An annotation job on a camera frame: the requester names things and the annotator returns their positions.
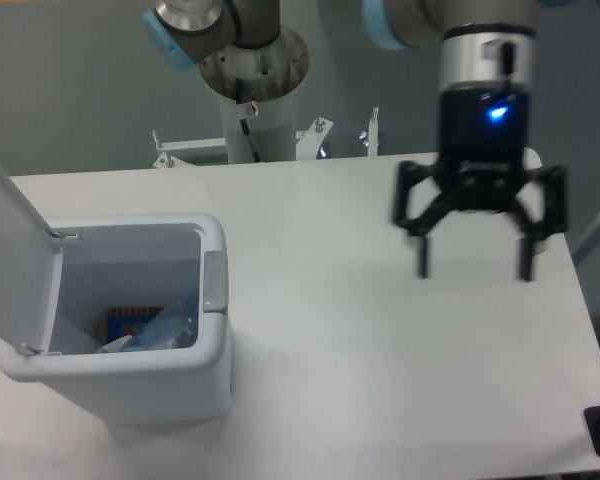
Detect white trash can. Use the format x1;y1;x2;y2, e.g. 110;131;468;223
0;213;232;424

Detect white metal base frame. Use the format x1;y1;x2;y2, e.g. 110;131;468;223
151;106;384;169

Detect white plastic wrapper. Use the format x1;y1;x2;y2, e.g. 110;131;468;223
97;335;133;354

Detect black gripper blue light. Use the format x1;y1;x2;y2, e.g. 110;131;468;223
390;85;568;281

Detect clear crushed plastic bottle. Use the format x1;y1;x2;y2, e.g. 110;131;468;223
120;299;199;352

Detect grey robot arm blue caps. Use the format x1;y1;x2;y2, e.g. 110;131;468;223
142;1;567;281

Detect blue orange snack package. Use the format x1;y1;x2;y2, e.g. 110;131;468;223
102;306;163;344

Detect white trash can lid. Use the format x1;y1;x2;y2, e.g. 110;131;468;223
0;167;63;355

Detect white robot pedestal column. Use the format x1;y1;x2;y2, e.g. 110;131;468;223
198;25;311;164

